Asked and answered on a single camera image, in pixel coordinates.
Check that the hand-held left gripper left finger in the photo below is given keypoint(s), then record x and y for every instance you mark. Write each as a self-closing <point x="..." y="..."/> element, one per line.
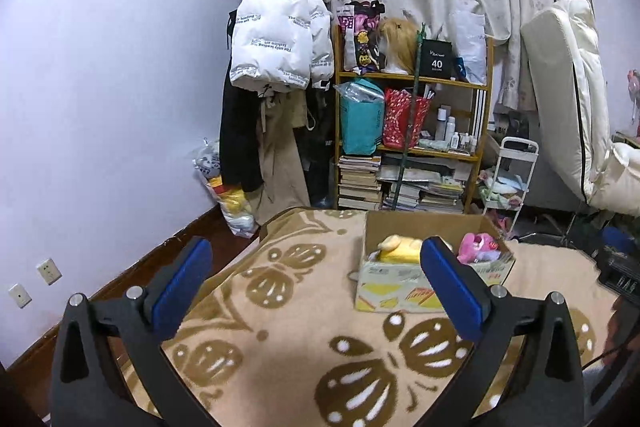
<point x="182" y="292"/>

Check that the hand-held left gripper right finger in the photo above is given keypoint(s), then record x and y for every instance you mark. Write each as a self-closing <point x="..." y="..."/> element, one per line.
<point x="450" y="292"/>

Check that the pink bear plush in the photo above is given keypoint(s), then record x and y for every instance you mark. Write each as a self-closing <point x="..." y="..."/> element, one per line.
<point x="470" y="249"/>

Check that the printed cardboard box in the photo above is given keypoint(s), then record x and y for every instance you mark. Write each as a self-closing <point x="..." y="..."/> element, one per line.
<point x="395" y="282"/>

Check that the yellow bear plush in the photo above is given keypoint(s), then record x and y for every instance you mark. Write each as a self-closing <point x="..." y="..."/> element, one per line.
<point x="400" y="249"/>

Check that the pile of pastel plush toys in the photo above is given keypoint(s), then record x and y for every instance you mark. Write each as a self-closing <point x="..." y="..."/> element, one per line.
<point x="502" y="222"/>

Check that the pile of magazines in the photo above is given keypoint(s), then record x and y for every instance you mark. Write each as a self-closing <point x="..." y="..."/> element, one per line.
<point x="425" y="187"/>

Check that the plastic bag of toys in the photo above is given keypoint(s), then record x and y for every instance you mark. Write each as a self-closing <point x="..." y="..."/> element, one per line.
<point x="225" y="192"/>

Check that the beige printed blanket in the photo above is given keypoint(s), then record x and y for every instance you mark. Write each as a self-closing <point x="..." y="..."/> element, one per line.
<point x="300" y="307"/>

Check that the black metal stand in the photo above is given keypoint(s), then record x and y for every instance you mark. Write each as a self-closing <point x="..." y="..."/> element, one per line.
<point x="575" y="227"/>

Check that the stack of books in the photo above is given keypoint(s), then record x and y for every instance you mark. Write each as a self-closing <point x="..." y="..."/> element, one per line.
<point x="357" y="184"/>

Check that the white trolley cart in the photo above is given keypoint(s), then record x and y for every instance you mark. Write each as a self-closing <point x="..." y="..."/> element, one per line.
<point x="532" y="167"/>

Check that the group of white cosmetic bottles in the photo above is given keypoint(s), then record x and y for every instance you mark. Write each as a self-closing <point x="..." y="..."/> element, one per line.
<point x="452" y="132"/>

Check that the black coat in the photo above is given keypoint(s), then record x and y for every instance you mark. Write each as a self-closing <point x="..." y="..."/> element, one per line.
<point x="240" y="142"/>

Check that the beige coat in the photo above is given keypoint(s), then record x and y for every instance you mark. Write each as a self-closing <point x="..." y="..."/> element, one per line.
<point x="280" y="157"/>

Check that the black box device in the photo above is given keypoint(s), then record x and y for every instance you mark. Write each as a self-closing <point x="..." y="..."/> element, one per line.
<point x="620" y="269"/>

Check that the dark cloth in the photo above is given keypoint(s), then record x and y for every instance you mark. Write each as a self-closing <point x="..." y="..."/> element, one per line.
<point x="515" y="127"/>

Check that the red patterned bag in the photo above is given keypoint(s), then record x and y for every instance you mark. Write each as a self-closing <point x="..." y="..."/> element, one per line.
<point x="402" y="117"/>

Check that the teal bag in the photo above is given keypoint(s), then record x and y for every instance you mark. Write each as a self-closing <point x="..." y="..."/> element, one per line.
<point x="360" y="127"/>

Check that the green pole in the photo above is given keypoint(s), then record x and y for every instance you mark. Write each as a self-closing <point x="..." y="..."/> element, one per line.
<point x="412" y="107"/>

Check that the black jacket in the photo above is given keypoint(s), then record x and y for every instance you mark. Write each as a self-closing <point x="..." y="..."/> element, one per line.
<point x="320" y="142"/>

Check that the wooden shelf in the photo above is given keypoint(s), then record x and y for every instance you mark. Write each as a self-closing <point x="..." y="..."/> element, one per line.
<point x="450" y="81"/>

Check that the clear plastic bag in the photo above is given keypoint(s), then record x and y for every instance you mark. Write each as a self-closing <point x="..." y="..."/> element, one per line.
<point x="357" y="91"/>

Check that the white padded recliner chair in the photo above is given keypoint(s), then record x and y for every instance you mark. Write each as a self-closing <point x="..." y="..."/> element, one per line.
<point x="565" y="97"/>

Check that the black box with white print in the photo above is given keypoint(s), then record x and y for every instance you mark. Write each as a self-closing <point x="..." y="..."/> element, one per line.
<point x="436" y="59"/>

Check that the white plastic bag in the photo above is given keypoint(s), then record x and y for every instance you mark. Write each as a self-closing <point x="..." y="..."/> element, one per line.
<point x="470" y="44"/>

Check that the blonde wig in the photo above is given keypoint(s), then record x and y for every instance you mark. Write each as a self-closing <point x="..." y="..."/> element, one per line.
<point x="397" y="42"/>

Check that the colourful printed bag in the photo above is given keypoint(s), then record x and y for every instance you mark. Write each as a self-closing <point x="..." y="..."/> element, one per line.
<point x="360" y="42"/>

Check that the pink object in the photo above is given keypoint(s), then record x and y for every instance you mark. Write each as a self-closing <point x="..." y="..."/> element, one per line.
<point x="634" y="97"/>

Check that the white puffer jacket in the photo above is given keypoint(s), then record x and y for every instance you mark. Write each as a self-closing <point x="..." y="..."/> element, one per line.
<point x="280" y="32"/>

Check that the white wall socket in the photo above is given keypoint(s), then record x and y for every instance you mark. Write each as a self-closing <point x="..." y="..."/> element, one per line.
<point x="49" y="271"/>
<point x="19" y="296"/>

